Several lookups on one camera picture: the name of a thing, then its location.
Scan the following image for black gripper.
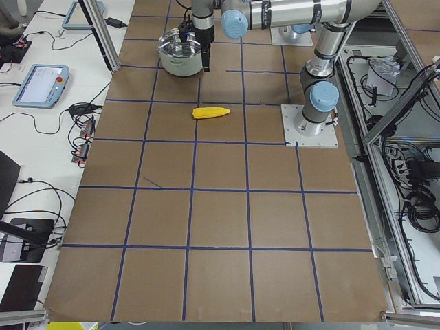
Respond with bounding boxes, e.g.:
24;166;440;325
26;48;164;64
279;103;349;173
194;27;214;72

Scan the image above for yellow corn cob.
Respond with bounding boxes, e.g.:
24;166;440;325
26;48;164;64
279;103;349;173
192;107;231;120

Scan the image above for glass pot lid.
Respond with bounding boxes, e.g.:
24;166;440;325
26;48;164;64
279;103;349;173
158;28;201;58

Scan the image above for pale green cooking pot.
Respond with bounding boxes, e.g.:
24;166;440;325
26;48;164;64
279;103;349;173
159;52;203;77

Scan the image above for black power adapter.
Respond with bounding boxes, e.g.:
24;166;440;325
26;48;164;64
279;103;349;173
104;17;128;28

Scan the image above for far blue teach pendant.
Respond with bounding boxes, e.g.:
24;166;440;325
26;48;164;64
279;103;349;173
62;1;91;31

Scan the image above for blue teach pendant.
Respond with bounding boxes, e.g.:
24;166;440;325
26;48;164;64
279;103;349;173
62;1;91;31
12;64;70;109

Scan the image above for near blue teach pendant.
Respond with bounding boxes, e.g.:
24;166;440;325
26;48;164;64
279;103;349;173
12;64;70;109

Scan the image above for black monitor stand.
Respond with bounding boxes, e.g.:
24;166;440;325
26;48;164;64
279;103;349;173
1;218;54;263

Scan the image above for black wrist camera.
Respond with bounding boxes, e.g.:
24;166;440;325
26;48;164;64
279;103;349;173
178;22;193;43

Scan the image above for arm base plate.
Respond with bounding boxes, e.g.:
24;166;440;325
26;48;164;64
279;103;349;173
281;104;339;149
270;26;314;47

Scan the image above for aluminium frame post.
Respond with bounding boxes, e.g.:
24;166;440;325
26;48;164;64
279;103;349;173
78;0;121;72

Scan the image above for coiled black cables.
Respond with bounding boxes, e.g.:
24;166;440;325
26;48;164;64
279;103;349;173
398;187;440;234

